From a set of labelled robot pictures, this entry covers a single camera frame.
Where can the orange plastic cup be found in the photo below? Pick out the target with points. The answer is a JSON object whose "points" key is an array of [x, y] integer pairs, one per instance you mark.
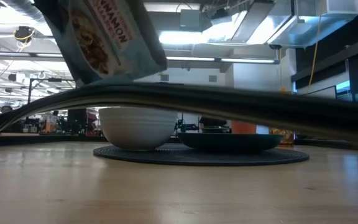
{"points": [[243, 128]]}

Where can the blue cinnamon cereal box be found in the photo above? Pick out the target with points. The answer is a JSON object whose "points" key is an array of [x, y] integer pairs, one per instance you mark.
{"points": [[104, 37]]}

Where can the amber drinking glass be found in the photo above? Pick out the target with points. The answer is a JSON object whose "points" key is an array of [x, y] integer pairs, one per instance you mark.
{"points": [[283, 137]]}

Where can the green machine in background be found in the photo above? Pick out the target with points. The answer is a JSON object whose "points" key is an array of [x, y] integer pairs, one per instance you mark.
{"points": [[185, 127]]}

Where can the white ceramic bowl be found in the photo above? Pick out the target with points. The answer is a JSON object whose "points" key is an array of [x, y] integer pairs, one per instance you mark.
{"points": [[135, 130]]}

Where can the round dark woven placemat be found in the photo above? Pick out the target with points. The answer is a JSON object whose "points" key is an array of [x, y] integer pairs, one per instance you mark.
{"points": [[197, 158]]}

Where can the dark green plate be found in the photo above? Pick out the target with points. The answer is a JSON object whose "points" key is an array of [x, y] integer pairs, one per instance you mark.
{"points": [[228, 143]]}

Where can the long ceiling tube light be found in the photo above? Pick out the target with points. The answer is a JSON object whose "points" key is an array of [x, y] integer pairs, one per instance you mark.
{"points": [[219, 59]]}

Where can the person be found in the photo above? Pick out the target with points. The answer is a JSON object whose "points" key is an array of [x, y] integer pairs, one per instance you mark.
{"points": [[6, 109]]}

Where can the metal ceiling vent duct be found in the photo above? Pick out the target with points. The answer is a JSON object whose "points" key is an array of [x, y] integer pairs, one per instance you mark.
{"points": [[275, 21]]}

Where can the black aluminium table frame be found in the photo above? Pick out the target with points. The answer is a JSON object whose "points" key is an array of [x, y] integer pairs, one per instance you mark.
{"points": [[42, 140]]}

